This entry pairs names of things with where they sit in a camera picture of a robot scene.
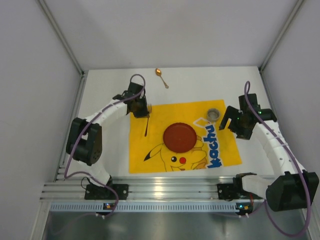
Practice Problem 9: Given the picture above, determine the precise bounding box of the gold fork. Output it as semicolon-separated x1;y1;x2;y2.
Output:
144;104;152;137

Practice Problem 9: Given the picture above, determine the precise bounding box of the yellow Pikachu placemat cloth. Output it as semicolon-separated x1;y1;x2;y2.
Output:
129;99;242;174

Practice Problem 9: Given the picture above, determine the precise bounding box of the red round plate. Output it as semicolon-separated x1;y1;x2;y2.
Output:
162;122;197;153

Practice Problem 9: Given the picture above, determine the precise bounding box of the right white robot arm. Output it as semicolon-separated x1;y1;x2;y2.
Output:
219;93;320;212

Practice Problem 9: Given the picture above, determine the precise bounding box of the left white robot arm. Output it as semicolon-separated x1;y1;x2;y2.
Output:
64;81;150;186

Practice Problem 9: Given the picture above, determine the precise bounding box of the gold spoon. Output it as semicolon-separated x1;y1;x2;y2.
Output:
155;68;169;89

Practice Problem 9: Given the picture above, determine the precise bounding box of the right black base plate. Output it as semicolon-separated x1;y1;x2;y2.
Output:
216;183;239;202

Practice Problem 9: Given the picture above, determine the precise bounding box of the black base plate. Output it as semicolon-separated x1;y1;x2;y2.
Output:
216;183;239;202
84;183;129;200

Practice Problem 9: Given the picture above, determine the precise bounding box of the aluminium mounting rail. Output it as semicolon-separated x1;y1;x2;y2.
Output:
40;176;233;201

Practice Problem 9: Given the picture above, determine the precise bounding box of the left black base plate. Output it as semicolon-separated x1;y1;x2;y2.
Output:
84;183;129;200

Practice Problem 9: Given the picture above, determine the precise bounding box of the left aluminium frame post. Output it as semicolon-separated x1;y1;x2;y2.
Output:
36;0;85;76

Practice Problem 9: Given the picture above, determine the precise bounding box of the aluminium frame post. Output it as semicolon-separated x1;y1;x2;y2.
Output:
36;0;85;76
258;0;307;72

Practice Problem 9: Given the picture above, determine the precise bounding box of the right aluminium frame post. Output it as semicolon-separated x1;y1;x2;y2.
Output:
258;0;307;72

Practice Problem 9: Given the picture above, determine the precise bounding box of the slotted grey cable duct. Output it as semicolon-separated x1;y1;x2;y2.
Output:
50;202;252;213

